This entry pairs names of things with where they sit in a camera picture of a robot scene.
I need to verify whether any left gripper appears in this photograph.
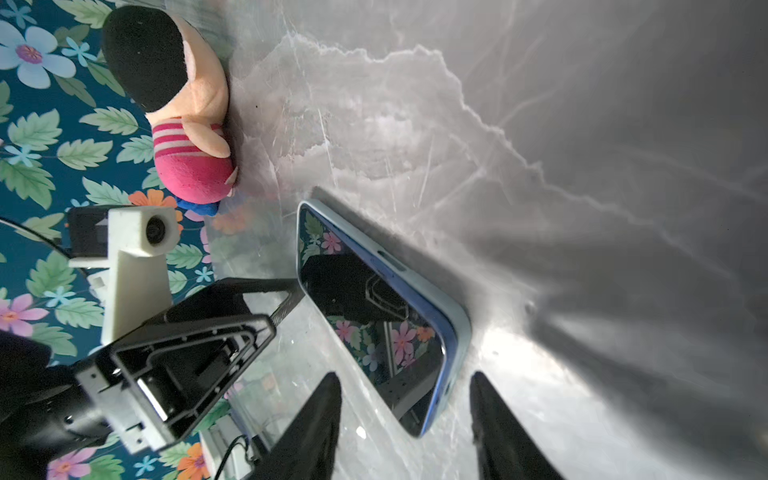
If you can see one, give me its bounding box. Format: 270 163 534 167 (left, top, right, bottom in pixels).
1 314 276 479

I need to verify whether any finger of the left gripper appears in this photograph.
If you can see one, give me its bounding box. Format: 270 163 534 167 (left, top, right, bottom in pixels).
149 277 304 326

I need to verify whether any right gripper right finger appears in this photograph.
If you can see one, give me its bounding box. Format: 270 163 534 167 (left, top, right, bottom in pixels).
469 371 563 480

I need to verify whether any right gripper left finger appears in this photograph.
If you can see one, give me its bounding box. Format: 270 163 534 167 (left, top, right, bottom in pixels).
248 372 342 480

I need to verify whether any light blue phone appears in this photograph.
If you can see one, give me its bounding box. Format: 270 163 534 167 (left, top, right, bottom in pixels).
297 199 472 432

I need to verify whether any black phone front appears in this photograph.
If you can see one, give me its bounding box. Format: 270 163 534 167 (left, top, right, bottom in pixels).
297 205 446 438

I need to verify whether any doll with black hair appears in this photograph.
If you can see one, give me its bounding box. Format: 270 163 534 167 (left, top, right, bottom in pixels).
102 6 238 204

